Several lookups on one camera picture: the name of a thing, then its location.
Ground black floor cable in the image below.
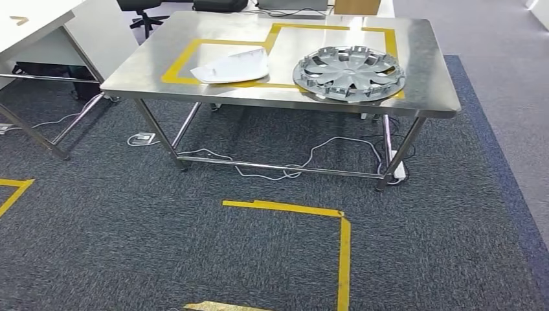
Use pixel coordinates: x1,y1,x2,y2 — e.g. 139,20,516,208
360,115,417,185

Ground black carrying case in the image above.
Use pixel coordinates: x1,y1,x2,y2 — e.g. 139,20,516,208
193,0,250,13

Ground brown cardboard box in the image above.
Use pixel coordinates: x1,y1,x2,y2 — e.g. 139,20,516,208
333,0,382,16

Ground black bag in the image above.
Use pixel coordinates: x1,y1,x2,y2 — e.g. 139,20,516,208
12,62,102,102

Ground white floor cable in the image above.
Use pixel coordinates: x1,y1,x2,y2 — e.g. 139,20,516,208
177,136,391,181

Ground white plastic cover part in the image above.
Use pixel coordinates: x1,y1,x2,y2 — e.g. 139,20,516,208
190,47,270,84

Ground silver plastic wheel hubcap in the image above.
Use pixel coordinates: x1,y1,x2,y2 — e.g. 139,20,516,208
293,45,406,104

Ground stainless steel workbench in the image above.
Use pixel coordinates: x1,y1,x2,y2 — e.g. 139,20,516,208
0,0,106,162
100,10,462,192

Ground black desk cables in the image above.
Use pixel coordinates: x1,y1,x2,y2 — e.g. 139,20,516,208
257,2,329,19

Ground black office chair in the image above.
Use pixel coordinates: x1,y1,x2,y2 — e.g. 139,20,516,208
117,0,170,40

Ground white panel desk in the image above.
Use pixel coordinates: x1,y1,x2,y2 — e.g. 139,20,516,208
12,0,139,84

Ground grey floor socket box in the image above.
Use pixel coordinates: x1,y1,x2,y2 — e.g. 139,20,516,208
128,132,157,147

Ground white power strip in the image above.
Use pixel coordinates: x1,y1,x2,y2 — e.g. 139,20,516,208
390,150,407,181

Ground yellow floor tape marking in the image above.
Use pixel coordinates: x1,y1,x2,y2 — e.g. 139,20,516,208
183,200,352,311
0,178,35,219

